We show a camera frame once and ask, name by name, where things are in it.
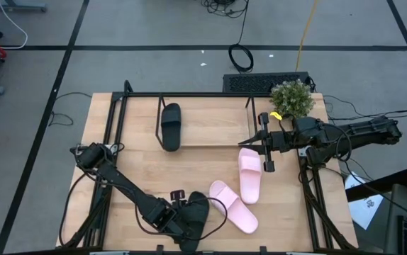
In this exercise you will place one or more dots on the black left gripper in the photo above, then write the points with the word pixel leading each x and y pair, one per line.
pixel 166 219

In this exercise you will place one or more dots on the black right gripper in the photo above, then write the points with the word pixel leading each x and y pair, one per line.
pixel 281 141

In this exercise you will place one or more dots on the black foam slide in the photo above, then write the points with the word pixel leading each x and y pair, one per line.
pixel 198 209
pixel 171 134

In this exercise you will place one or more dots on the pink foam slide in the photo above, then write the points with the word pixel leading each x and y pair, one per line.
pixel 237 212
pixel 250 184

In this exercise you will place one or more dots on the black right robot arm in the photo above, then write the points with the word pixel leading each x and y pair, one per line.
pixel 366 132

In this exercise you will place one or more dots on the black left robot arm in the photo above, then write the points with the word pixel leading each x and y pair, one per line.
pixel 125 184

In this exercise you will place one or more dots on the black framed wooden shelf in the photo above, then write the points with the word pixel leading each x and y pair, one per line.
pixel 207 120

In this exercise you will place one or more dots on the yellow tag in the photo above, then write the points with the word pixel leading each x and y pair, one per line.
pixel 276 115

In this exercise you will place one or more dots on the green potted plant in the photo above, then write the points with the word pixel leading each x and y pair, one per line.
pixel 292 99

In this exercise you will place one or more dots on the white paper sheet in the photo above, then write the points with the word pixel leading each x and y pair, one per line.
pixel 364 205

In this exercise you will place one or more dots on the grey desk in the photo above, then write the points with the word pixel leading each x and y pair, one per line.
pixel 402 202

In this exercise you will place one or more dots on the black aluminium rig frame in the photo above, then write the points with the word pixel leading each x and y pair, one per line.
pixel 189 94

